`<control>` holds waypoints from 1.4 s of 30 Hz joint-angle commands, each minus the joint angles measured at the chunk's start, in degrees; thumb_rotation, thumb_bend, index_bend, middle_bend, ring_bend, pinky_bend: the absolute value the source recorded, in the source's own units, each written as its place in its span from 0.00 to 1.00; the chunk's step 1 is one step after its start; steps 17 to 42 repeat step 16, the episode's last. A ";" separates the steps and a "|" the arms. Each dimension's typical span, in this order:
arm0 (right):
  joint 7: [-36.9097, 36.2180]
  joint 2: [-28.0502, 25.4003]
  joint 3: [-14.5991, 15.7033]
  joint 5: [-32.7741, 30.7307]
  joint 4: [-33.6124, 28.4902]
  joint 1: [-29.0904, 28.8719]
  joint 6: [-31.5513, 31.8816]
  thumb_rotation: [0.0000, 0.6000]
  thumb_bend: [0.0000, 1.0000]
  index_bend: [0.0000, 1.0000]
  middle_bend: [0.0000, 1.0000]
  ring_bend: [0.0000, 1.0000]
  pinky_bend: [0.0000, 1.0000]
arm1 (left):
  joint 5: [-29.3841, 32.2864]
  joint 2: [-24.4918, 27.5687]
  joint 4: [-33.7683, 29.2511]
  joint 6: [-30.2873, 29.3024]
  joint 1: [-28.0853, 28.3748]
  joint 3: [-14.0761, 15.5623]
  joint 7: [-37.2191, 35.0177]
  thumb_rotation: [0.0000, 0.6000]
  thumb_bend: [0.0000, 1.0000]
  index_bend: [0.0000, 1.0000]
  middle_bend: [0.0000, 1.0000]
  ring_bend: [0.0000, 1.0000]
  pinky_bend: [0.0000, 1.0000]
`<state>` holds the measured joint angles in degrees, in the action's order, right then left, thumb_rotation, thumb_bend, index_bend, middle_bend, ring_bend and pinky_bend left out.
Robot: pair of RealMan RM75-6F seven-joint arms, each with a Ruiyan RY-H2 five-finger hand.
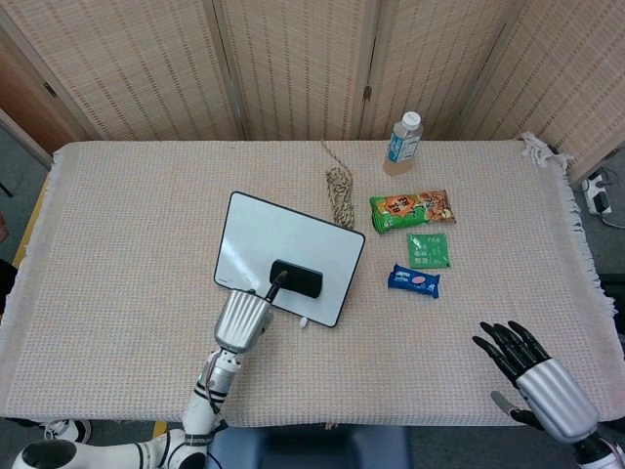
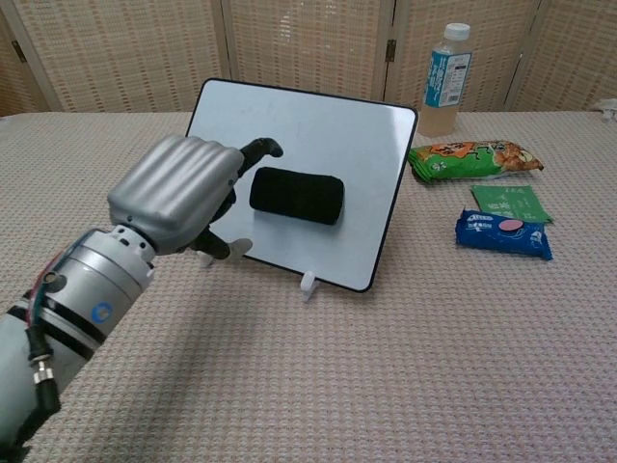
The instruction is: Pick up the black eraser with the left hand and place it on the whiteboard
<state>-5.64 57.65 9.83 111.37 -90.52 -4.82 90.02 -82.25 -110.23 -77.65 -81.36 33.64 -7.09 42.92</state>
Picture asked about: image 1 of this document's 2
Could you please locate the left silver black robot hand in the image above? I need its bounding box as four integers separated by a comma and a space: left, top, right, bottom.
213, 271, 290, 354

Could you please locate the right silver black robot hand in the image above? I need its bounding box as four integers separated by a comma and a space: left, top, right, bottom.
472, 320, 601, 445

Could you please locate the black whiteboard eraser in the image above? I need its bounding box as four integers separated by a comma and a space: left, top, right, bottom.
269, 259, 324, 300

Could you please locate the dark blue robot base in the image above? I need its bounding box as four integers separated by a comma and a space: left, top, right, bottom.
204, 423, 412, 469

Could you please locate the beige woven tablecloth with fringe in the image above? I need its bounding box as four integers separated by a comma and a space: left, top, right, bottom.
0, 131, 617, 431

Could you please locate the blue cookie pack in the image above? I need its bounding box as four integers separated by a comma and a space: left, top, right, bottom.
387, 263, 441, 300

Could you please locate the green square sachet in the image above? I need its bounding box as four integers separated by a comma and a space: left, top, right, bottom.
406, 232, 453, 270

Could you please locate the white power strip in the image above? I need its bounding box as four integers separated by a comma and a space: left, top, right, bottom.
580, 175, 614, 217

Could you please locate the green snack bag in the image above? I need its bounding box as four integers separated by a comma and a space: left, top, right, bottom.
368, 190, 458, 235

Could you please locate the white black sneaker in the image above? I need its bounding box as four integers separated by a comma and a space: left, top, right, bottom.
42, 418, 93, 445

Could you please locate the clear drink bottle blue label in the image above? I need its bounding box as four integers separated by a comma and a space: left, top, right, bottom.
382, 110, 423, 178

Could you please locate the woven folding screen panel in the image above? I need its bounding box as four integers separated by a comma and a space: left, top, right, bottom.
363, 0, 509, 142
0, 0, 248, 143
212, 0, 380, 142
461, 0, 625, 187

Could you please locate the small whiteboard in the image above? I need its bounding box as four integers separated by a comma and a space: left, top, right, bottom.
213, 191, 366, 329

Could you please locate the brown white rope bundle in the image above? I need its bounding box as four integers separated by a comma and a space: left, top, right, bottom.
320, 140, 356, 229

